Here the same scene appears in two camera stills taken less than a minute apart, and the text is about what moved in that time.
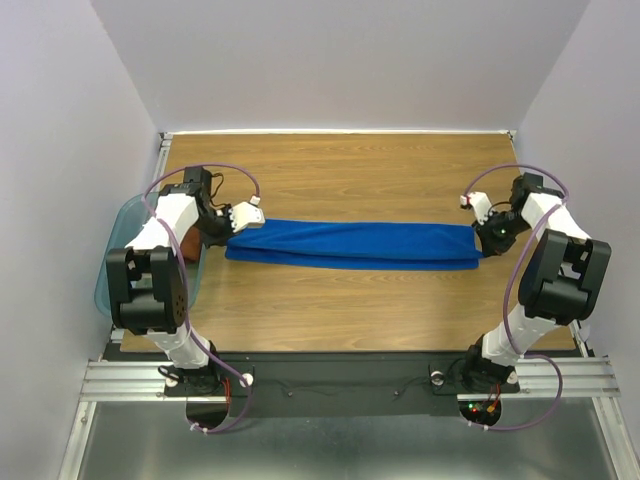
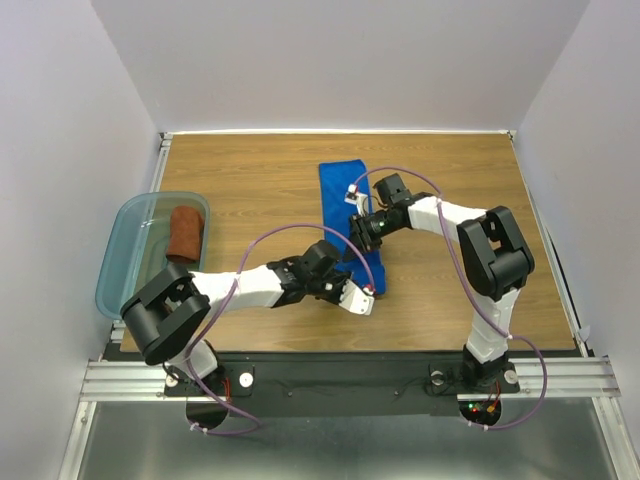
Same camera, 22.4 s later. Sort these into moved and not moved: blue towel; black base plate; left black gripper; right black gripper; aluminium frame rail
Moved: blue towel; left black gripper; right black gripper
Not moved: black base plate; aluminium frame rail
